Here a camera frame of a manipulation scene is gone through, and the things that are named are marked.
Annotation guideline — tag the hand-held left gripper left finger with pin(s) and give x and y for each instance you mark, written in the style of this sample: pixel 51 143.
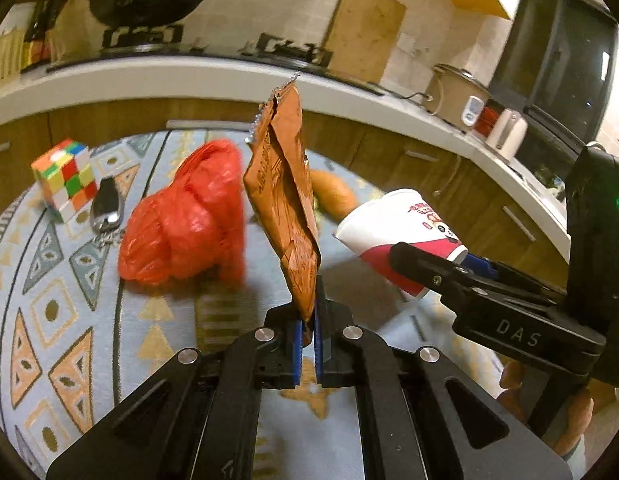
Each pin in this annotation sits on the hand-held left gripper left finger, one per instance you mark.
pixel 294 355

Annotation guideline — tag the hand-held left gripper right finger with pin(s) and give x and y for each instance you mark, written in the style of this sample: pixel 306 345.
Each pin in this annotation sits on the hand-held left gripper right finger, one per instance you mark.
pixel 318 350

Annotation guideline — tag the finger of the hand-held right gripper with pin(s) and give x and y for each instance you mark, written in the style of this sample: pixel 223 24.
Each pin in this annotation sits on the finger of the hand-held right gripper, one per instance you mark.
pixel 482 266
pixel 429 272

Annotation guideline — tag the white red paper cup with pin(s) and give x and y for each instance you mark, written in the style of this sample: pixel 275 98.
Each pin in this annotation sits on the white red paper cup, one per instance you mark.
pixel 389 225

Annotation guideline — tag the brown paper packet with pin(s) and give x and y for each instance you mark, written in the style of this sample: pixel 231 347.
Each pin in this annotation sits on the brown paper packet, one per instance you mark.
pixel 284 200

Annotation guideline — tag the person's right hand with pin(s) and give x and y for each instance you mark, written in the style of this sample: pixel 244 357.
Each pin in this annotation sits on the person's right hand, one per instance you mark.
pixel 574 425

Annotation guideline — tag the brown bread roll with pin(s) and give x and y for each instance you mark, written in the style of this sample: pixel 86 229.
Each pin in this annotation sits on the brown bread roll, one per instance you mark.
pixel 334 192

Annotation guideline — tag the wooden base cabinets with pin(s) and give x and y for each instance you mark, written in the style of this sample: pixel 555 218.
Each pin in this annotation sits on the wooden base cabinets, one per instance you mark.
pixel 389 150

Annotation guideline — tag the white electric kettle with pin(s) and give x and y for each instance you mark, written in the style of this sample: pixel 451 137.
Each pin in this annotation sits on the white electric kettle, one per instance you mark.
pixel 507 135

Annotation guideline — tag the patterned tablecloth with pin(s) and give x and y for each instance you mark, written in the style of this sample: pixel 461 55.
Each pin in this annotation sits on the patterned tablecloth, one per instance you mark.
pixel 154 340

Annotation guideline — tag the red container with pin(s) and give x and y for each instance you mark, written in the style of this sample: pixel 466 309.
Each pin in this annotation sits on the red container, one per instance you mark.
pixel 489 120

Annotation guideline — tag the beige rice cooker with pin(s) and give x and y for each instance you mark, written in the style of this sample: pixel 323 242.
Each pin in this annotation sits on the beige rice cooker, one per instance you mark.
pixel 454 97

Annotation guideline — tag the red plastic bag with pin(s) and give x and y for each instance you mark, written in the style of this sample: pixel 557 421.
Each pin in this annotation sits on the red plastic bag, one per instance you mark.
pixel 189 220

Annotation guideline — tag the dark window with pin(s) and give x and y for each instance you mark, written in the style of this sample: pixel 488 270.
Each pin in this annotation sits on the dark window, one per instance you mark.
pixel 554 60

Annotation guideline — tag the black car key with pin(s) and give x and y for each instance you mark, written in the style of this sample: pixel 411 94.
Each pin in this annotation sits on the black car key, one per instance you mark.
pixel 107 205

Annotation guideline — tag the wooden cutting board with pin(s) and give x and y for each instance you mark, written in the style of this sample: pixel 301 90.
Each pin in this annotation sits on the wooden cutting board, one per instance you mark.
pixel 364 30

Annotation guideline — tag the black burner grate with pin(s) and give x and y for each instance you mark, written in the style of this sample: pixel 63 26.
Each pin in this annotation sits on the black burner grate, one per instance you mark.
pixel 294 50
pixel 139 37

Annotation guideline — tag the colourful puzzle cube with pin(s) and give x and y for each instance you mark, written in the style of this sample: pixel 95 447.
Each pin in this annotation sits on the colourful puzzle cube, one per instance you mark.
pixel 64 175

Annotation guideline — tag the black glass gas hob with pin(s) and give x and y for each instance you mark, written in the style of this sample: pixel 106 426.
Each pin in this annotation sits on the black glass gas hob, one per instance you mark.
pixel 214 57

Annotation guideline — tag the white kitchen countertop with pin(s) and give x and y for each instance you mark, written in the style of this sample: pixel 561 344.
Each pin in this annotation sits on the white kitchen countertop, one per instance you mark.
pixel 139 77

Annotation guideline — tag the black wok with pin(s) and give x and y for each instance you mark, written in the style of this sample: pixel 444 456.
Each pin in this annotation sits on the black wok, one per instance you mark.
pixel 144 5

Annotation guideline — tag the pale woven basket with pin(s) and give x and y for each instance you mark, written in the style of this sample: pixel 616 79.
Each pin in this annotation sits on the pale woven basket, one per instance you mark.
pixel 7 60

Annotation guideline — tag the dark sauce bottle yellow label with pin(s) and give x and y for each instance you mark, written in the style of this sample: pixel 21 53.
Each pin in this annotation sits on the dark sauce bottle yellow label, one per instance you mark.
pixel 34 35

